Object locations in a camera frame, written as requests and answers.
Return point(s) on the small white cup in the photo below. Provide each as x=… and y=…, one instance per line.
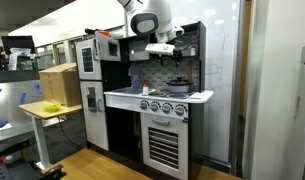
x=193, y=50

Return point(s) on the white whiteboard panel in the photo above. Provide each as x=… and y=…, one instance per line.
x=205, y=20

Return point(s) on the wooden side table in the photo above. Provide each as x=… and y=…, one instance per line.
x=35, y=110

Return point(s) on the toy kitchen playset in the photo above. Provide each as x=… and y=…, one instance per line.
x=125, y=100

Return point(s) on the white toy microwave door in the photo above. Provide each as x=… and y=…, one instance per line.
x=107, y=40

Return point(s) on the large brown cardboard box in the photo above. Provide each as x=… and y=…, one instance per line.
x=58, y=86

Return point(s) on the black computer monitor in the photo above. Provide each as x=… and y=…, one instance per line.
x=17, y=41

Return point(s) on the grey toy sink basin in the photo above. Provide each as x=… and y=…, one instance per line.
x=127, y=90

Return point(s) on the grey toy faucet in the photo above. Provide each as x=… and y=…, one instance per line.
x=134, y=67

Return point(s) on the toy refrigerator with chalkboard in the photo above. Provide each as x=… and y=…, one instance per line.
x=95, y=66

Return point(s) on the black pot lid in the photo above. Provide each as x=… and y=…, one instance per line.
x=179, y=82

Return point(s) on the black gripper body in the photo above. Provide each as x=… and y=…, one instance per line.
x=178, y=55

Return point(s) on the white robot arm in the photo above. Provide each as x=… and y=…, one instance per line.
x=152, y=16

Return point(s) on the white toy oven door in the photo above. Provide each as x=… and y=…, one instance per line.
x=163, y=146

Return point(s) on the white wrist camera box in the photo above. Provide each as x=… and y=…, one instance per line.
x=159, y=49

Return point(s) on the grey stove knob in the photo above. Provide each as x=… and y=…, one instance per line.
x=143, y=104
x=154, y=106
x=166, y=107
x=180, y=110

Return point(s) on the clear plastic container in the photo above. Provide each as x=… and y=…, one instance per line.
x=20, y=51

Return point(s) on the fridge door with dispenser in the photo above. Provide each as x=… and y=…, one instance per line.
x=98, y=130

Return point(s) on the white and red shaker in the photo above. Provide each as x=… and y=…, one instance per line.
x=145, y=90

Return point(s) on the grey pot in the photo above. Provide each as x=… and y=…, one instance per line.
x=178, y=88

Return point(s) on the yellow green sponge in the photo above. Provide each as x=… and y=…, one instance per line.
x=52, y=107

